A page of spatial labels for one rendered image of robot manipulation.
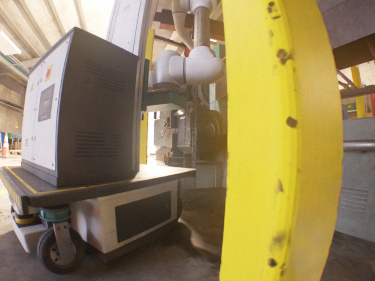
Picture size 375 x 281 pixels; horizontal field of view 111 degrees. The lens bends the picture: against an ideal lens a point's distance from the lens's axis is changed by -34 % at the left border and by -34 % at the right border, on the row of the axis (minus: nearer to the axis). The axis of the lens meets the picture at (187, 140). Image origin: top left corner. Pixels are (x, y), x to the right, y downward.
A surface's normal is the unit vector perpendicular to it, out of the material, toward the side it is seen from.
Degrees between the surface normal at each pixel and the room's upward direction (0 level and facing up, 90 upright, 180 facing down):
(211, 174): 90
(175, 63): 87
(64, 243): 90
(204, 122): 86
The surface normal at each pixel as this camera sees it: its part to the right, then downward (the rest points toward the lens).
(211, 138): 0.63, 0.04
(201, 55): -0.10, -0.26
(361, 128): -0.95, -0.03
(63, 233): 0.88, 0.00
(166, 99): -0.48, -0.04
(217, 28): 0.32, -0.03
